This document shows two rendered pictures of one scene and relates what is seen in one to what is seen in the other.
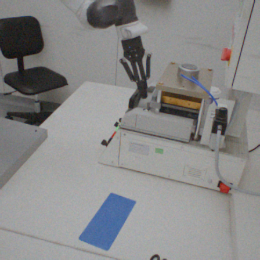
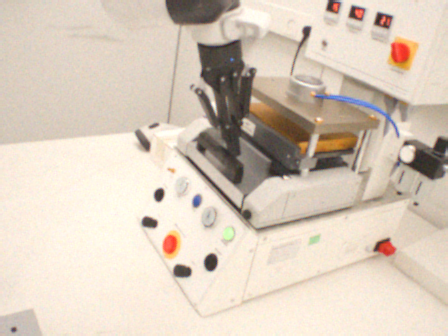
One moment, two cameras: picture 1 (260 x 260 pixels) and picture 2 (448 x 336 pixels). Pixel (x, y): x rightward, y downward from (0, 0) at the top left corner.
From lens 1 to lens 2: 0.84 m
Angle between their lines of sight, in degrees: 43
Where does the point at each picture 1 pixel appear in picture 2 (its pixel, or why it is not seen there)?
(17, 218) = not seen: outside the picture
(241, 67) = (434, 69)
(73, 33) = not seen: outside the picture
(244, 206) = (427, 260)
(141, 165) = (282, 278)
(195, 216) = (402, 310)
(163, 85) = (324, 123)
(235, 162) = (399, 207)
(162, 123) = (324, 192)
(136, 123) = (284, 209)
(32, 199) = not seen: outside the picture
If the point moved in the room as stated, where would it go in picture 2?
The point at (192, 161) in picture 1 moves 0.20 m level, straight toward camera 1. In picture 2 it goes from (353, 231) to (430, 294)
